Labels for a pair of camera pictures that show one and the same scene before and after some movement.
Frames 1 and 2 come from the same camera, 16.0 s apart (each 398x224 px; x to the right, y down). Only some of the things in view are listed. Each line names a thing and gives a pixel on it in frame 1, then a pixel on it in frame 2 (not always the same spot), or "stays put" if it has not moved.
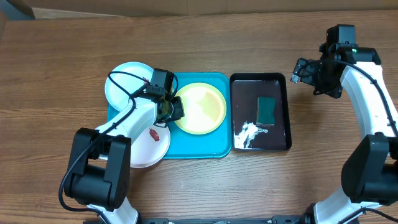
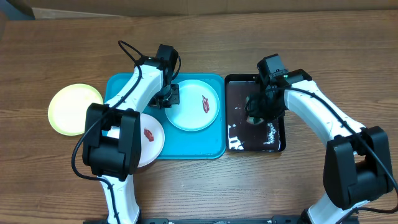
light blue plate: [129, 83] → [198, 107]
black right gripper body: [325, 82] → [267, 106]
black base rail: [276, 219] stays put
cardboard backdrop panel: [43, 9] stays put
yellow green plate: [204, 108] → [68, 106]
